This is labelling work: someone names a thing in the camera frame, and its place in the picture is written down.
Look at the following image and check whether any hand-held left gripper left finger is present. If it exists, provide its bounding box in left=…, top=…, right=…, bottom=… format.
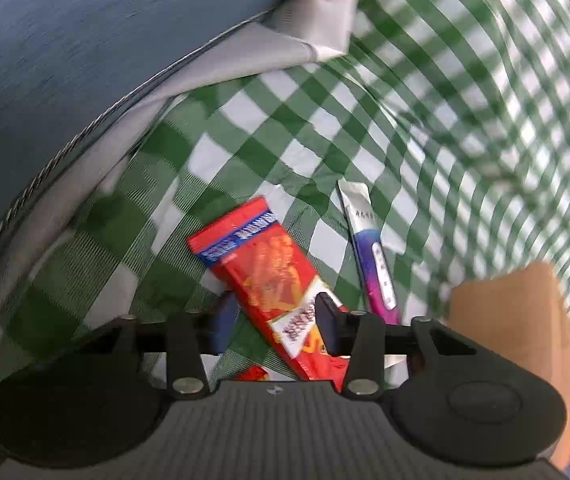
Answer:
left=85, top=292, right=240, bottom=402

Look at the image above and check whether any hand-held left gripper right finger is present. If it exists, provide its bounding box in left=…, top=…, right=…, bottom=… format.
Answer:
left=314, top=292, right=478, bottom=402

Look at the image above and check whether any brown cardboard box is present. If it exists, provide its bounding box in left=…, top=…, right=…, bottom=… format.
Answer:
left=446, top=261, right=570, bottom=463

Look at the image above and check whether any small red snack packet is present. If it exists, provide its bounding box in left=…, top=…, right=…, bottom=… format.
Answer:
left=235, top=366, right=270, bottom=383

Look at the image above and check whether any purple white stick packet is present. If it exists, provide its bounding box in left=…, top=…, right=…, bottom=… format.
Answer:
left=337, top=179, right=402, bottom=327

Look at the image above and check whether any green checkered cloth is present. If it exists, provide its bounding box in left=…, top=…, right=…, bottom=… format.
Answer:
left=0, top=0, right=570, bottom=411

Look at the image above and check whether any blue upholstered sofa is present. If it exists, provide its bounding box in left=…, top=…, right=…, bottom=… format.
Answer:
left=0, top=0, right=312, bottom=264

